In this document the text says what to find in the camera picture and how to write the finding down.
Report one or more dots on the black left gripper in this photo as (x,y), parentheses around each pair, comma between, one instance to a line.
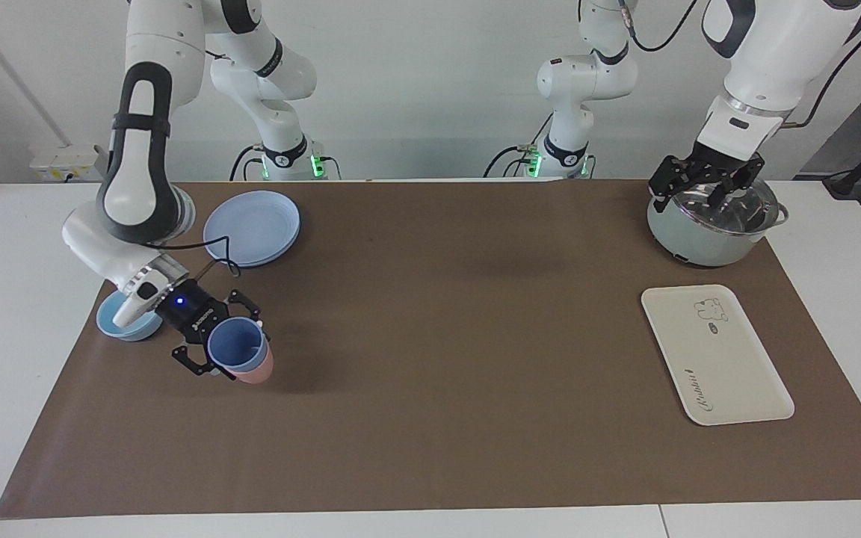
(726,166)

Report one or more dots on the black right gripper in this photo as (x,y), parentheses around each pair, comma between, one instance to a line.
(190,314)

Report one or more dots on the blue plastic cup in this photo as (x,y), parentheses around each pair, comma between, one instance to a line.
(235,345)

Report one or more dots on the pink plastic cup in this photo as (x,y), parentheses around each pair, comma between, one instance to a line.
(257,372)

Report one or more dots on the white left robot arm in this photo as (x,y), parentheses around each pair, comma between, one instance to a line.
(782,52)

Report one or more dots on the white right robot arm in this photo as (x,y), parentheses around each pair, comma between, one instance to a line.
(135,164)

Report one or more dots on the cream rectangular tray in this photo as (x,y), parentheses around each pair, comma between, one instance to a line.
(722,359)

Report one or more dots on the pale green cooking pot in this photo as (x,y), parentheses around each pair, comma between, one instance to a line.
(692,243)

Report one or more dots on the blue plastic plate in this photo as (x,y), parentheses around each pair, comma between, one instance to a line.
(251,224)
(290,249)

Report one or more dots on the light blue bowl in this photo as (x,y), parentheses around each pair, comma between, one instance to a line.
(105,317)

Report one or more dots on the brown table mat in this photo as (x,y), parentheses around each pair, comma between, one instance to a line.
(438,359)

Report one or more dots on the white power strip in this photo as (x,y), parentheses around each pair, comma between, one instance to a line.
(64,163)

